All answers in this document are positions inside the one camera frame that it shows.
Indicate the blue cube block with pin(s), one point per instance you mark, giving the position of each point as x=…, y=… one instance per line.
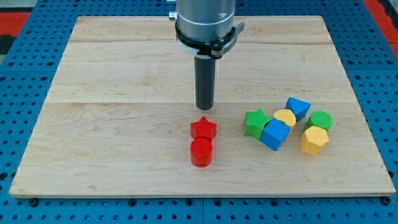
x=274, y=134

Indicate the yellow hexagon block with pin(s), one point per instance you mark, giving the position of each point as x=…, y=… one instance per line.
x=314, y=140

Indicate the green star block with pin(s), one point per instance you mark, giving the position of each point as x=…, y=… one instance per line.
x=254, y=123

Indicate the yellow heart block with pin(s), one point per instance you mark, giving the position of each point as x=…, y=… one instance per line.
x=286, y=116

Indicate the blue triangle block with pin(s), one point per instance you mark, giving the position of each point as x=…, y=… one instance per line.
x=298, y=107

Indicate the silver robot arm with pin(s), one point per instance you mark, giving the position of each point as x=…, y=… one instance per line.
x=206, y=30

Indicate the red star block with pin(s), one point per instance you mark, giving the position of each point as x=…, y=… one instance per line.
x=203, y=129

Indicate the red cylinder block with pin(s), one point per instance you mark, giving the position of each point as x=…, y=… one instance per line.
x=201, y=151

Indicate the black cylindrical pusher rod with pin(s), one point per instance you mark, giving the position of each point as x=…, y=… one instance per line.
x=204, y=82

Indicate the wooden board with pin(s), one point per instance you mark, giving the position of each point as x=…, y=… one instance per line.
x=116, y=120

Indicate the green cylinder block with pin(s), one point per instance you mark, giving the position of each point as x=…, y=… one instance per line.
x=320, y=119

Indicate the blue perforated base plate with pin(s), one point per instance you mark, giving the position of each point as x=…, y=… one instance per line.
x=28, y=69

